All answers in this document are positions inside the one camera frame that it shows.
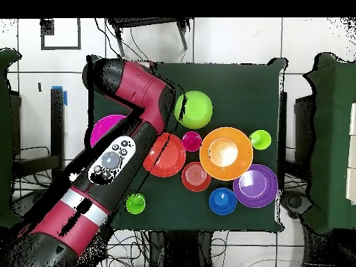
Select green bowl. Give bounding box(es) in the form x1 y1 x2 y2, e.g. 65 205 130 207
174 90 214 130

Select wide orange-red bowl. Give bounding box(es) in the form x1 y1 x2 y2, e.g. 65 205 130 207
143 132 186 178

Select magenta red cup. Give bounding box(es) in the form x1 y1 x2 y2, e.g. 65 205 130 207
181 131 203 153

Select small orange-red bowl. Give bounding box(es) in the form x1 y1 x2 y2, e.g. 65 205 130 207
181 161 212 193

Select large yellow-orange bowl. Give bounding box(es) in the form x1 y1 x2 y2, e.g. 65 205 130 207
199 127 254 181

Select blue bowl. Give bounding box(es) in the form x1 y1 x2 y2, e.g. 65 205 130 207
208 187 238 216

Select green cup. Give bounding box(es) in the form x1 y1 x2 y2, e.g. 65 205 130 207
124 193 146 216

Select pink bowl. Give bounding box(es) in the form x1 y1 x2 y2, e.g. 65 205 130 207
90 114 128 148

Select lime yellow cup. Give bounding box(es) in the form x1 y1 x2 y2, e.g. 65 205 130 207
248 129 273 151

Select dark green tablecloth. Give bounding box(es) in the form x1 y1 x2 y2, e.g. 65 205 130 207
86 54 287 234

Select purple bowl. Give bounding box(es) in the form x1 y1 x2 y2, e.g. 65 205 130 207
232 163 279 209

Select blue tape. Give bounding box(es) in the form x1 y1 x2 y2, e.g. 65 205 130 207
51 85 68 106

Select black metal stand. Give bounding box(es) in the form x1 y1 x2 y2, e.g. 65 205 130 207
106 17 193 58

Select green cloth side table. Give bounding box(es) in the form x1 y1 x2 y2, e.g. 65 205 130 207
302 51 356 235
0 47 27 231

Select white boxes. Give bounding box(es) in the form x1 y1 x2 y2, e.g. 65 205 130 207
346 102 356 205

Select tangle of floor cables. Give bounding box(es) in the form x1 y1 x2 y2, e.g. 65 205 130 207
13 145 156 267

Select black square floor frame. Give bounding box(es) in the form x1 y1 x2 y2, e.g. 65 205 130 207
40 18 82 51

